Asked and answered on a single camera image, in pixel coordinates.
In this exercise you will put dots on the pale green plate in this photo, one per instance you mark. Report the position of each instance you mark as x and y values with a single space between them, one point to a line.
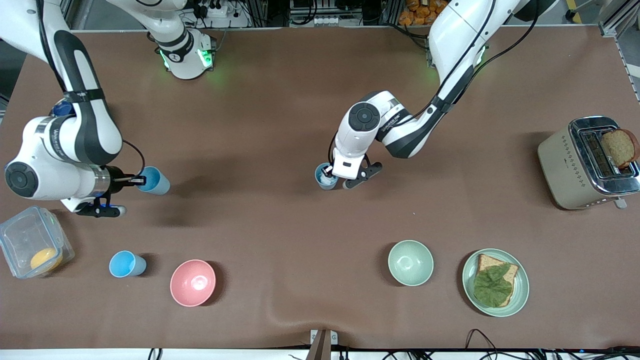
520 290

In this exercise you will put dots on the white power strip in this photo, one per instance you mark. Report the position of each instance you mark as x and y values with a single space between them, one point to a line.
215 9
326 21

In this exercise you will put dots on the small blue object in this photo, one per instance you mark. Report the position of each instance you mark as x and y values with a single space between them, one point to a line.
61 108

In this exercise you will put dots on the bag of orange snacks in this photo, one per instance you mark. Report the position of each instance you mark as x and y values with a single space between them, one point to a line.
415 12

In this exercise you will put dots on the orange round food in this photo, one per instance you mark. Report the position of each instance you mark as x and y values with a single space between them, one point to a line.
45 260

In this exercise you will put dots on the blue plastic cup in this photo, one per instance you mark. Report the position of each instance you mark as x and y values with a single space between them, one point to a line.
156 182
124 264
320 184

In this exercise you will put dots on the aluminium frame profile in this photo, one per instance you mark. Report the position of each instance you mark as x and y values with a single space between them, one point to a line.
620 17

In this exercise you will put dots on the white object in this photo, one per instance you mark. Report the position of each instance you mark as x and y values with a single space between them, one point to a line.
327 183

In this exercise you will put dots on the dark toast slice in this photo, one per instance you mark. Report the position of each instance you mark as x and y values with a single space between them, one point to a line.
620 147

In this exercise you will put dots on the clear plastic container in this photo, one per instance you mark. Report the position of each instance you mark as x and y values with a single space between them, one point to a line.
20 240

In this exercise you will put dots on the brown bread slice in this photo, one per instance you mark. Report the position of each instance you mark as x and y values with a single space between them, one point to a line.
487 261

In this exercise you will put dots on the beige chrome toaster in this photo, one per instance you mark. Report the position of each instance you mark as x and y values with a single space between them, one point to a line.
562 170

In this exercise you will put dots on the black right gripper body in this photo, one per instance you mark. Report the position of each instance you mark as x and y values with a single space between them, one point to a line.
116 179

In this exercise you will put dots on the pale green bowl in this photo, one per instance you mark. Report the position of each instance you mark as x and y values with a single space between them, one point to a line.
411 263

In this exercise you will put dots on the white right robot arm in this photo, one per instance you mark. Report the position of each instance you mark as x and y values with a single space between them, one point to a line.
50 145

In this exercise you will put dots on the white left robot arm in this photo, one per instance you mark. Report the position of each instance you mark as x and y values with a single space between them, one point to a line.
450 40

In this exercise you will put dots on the green lettuce leaf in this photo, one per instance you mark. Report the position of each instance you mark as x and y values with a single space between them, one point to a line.
492 287

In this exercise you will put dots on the pink bowl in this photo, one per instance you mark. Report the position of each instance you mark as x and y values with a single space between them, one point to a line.
192 282

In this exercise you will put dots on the brown table cloth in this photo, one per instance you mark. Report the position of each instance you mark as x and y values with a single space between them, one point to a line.
280 240

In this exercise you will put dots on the metal table clamp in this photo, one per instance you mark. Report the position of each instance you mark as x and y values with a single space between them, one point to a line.
320 345

